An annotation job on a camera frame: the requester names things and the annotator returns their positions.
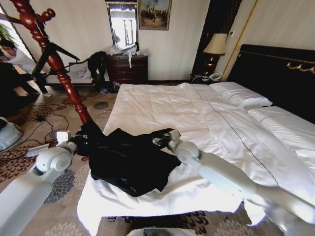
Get black garment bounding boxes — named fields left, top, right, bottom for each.
left=73, top=120, right=183, bottom=198

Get white bed duvet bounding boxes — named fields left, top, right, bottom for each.
left=76, top=82, right=315, bottom=226

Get black clothes on bench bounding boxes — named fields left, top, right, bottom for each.
left=87, top=51, right=108, bottom=85

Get dark bed headboard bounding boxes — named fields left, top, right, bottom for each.
left=226, top=43, right=315, bottom=119

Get silver power strip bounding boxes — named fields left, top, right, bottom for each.
left=25, top=144, right=51, bottom=157

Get white upholstered bench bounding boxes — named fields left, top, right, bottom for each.
left=45, top=65, right=109, bottom=86

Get dark bag on floor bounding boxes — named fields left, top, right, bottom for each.
left=98, top=82, right=122, bottom=94

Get white rounded machine base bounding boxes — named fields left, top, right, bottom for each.
left=0, top=116, right=24, bottom=152

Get pale cloth on bench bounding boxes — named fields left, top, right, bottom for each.
left=74, top=69, right=89, bottom=79

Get dark nightstand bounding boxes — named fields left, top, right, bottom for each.
left=189, top=73, right=223, bottom=86

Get dark wooden dresser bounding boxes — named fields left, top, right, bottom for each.
left=106, top=54, right=149, bottom=86

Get red-brown wooden coat stand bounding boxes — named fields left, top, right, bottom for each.
left=9, top=0, right=94, bottom=126

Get white pillow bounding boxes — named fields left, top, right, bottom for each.
left=209, top=82, right=274, bottom=110
left=247, top=105, right=315, bottom=159

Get white hanging cloth strip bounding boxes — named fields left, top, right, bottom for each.
left=126, top=49, right=134, bottom=69

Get black tripod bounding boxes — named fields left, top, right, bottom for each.
left=31, top=41, right=81, bottom=77

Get person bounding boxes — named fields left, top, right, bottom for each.
left=0, top=39, right=54, bottom=98

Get clear plastic bag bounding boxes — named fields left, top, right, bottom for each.
left=109, top=45, right=124, bottom=56

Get table lamp with cream shade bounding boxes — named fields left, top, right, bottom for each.
left=202, top=33, right=228, bottom=75

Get framed painting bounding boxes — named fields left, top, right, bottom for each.
left=137, top=0, right=172, bottom=31

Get green plant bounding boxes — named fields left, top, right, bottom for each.
left=0, top=23, right=16, bottom=43

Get black floor cable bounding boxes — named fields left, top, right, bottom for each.
left=23, top=102, right=72, bottom=146

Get wall mirror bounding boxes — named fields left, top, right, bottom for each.
left=105, top=0, right=139, bottom=48

